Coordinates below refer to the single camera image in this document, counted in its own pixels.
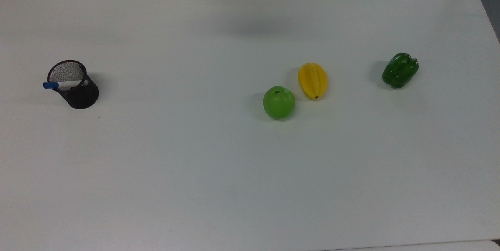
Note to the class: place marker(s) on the black mesh pen cup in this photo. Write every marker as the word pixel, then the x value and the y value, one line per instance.
pixel 84 98

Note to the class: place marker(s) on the green bell pepper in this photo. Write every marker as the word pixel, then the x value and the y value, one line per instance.
pixel 400 70

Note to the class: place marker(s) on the green apple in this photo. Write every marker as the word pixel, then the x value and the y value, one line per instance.
pixel 279 104

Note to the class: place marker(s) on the white marker with blue cap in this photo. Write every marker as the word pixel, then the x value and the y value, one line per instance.
pixel 66 84

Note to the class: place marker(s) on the yellow starfruit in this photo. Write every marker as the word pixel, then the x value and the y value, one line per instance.
pixel 312 81

